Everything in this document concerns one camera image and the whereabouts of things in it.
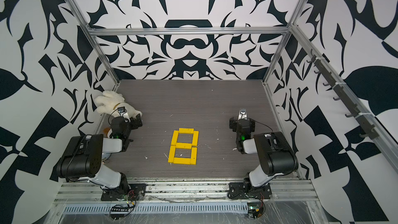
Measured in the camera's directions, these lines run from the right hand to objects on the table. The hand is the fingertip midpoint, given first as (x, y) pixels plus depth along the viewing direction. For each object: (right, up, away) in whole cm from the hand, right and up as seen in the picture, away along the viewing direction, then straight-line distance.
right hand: (242, 115), depth 95 cm
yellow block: (-29, -21, -10) cm, 37 cm away
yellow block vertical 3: (-41, -20, -10) cm, 46 cm away
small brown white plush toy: (-80, -8, -3) cm, 80 cm away
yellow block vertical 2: (-28, -10, -3) cm, 30 cm away
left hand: (-68, +1, -1) cm, 68 cm away
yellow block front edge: (-35, -23, -10) cm, 43 cm away
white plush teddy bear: (-80, +8, 0) cm, 81 cm away
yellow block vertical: (-40, -12, -3) cm, 42 cm away
